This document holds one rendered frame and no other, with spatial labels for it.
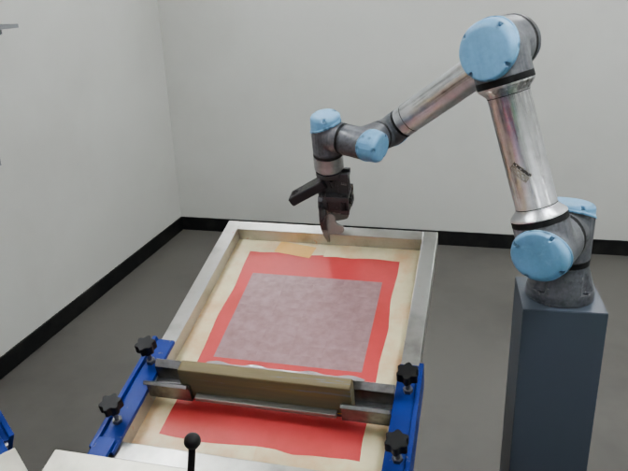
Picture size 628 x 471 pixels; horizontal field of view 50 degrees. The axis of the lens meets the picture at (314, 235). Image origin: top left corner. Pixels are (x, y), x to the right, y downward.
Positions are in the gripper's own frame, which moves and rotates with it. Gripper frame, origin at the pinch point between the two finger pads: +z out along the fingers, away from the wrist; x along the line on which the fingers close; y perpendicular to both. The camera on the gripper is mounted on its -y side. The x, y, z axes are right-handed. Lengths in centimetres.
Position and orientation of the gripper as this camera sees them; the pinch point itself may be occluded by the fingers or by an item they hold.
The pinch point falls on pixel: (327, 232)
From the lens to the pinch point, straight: 180.9
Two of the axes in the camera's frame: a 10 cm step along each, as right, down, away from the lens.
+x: 2.3, -5.9, 7.7
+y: 9.7, 0.6, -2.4
